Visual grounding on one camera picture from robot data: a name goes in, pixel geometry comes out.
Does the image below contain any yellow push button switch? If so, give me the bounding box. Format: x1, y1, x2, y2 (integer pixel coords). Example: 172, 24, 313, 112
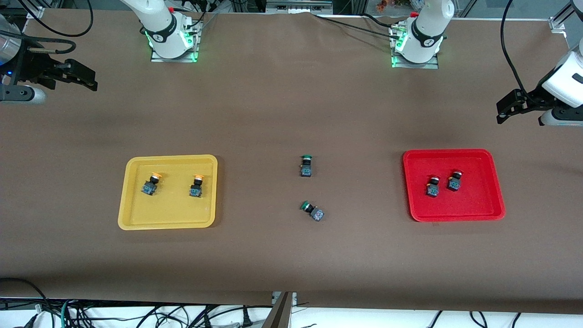
141, 172, 163, 196
189, 174, 205, 199

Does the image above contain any red plastic tray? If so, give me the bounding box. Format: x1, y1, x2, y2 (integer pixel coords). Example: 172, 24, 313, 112
403, 149, 506, 223

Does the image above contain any yellow plastic tray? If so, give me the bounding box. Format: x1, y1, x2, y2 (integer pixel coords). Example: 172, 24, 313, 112
118, 154, 218, 231

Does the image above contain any grey metal device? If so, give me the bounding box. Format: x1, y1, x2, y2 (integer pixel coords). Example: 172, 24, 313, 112
266, 0, 334, 14

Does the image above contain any brown table cover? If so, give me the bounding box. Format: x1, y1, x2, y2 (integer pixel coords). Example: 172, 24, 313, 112
0, 8, 583, 315

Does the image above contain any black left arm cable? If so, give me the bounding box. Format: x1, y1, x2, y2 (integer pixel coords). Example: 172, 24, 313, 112
500, 0, 542, 104

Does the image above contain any aluminium frame profile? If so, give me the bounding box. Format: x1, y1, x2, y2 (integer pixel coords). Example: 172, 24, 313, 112
17, 0, 45, 19
549, 0, 583, 33

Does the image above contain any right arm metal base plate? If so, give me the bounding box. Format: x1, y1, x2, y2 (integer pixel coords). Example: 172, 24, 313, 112
150, 17, 201, 63

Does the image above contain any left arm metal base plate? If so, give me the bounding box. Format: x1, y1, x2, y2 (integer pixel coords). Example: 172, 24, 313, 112
390, 23, 440, 70

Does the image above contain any black cable on cover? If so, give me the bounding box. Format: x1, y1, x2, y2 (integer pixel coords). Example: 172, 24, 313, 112
313, 13, 402, 38

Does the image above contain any black looped floor cable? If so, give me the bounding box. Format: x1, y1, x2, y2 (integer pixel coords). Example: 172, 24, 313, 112
0, 277, 50, 328

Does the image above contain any teal cable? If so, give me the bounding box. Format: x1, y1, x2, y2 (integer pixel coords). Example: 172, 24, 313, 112
59, 298, 74, 328

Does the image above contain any metal table frame post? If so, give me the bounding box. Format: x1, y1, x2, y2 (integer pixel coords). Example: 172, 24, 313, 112
262, 292, 297, 328

